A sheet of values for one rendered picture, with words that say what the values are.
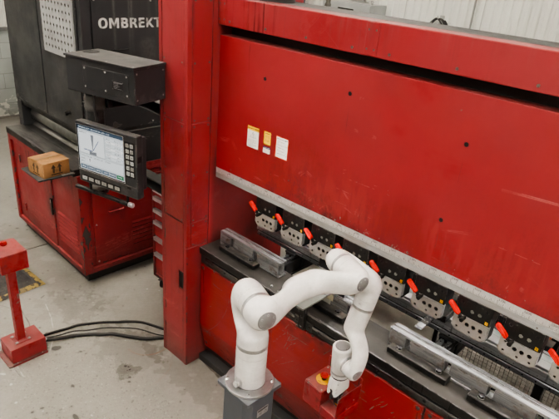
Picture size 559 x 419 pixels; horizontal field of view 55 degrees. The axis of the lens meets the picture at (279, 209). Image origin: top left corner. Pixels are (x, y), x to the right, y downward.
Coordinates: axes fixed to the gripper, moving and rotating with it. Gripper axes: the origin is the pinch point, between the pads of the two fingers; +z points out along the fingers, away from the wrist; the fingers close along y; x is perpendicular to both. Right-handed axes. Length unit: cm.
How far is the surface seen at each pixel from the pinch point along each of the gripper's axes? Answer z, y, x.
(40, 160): -39, 29, -254
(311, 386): -3.6, 6.0, -10.7
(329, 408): 3.2, 4.3, -0.4
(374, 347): -11.1, -28.3, -3.3
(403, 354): -13.9, -31.8, 10.0
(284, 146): -88, -36, -77
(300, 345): 9.9, -18.9, -42.8
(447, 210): -86, -42, 13
